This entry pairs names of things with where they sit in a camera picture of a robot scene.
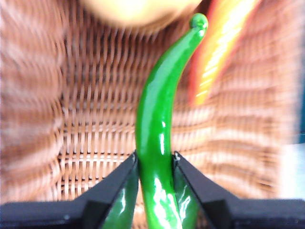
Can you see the brown wicker basket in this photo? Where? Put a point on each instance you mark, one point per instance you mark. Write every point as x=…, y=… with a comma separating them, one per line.
x=95, y=119

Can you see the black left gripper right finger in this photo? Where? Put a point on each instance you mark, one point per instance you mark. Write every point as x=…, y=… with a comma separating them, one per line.
x=238, y=214

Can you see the yellow-brown potato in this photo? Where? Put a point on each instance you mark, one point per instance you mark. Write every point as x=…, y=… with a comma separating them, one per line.
x=143, y=12

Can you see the green chili pepper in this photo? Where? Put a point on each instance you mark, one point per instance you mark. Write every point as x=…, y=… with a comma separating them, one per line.
x=155, y=119

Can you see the orange carrot with green leaves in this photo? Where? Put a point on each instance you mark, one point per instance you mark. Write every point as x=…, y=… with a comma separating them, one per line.
x=219, y=47

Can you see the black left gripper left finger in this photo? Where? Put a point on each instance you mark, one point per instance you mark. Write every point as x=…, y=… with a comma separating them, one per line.
x=71, y=214

